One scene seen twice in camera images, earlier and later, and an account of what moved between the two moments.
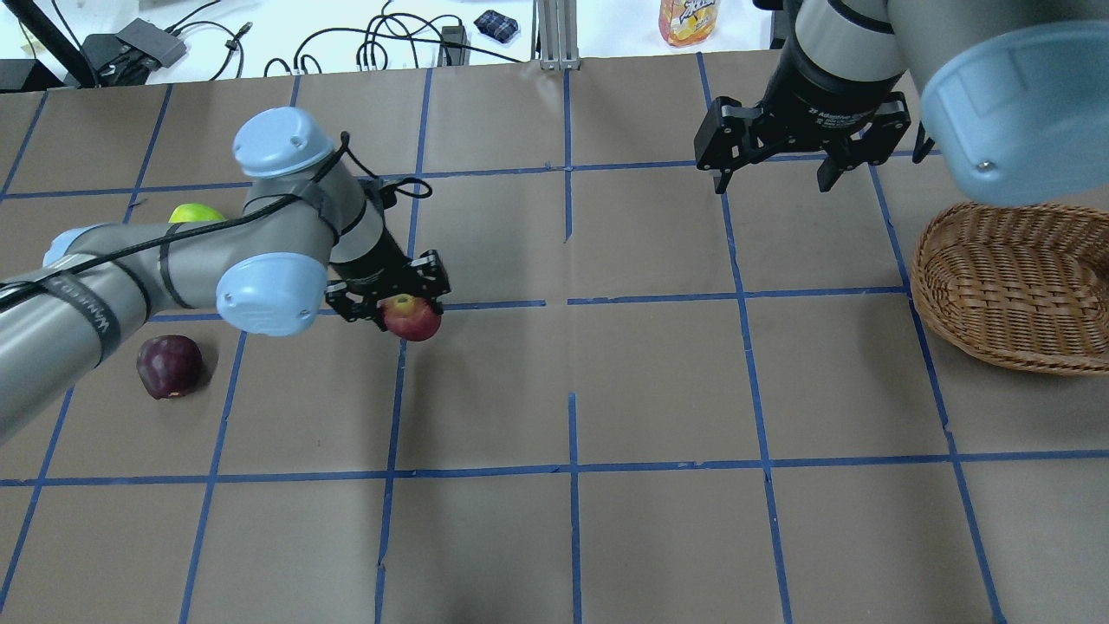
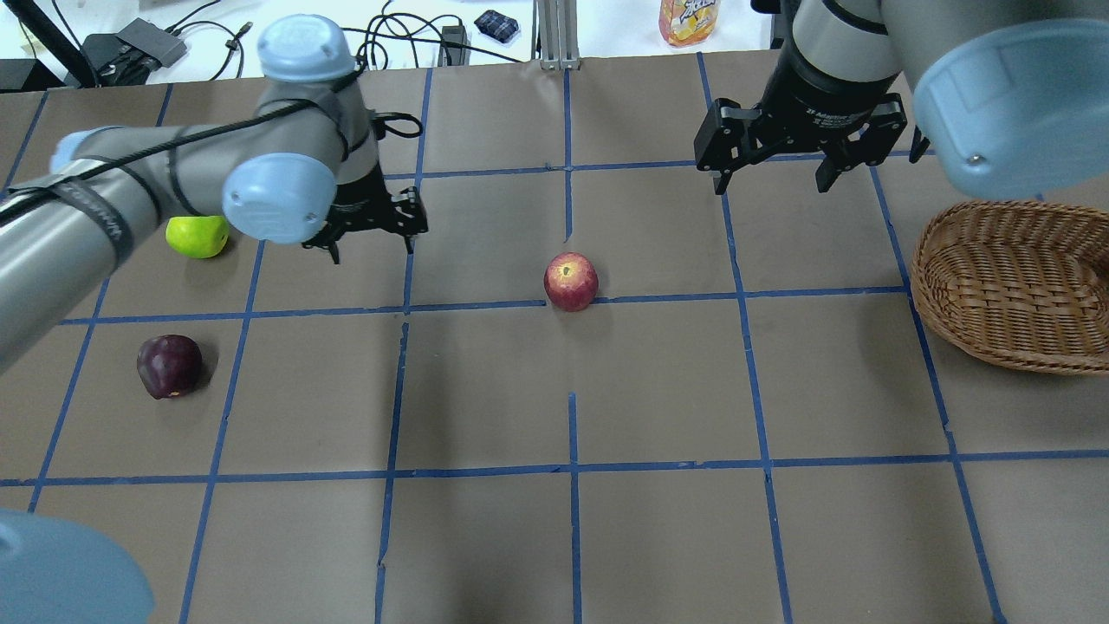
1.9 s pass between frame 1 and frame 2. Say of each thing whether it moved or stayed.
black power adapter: stayed
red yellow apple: moved
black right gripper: stayed
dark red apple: stayed
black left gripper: moved
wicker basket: stayed
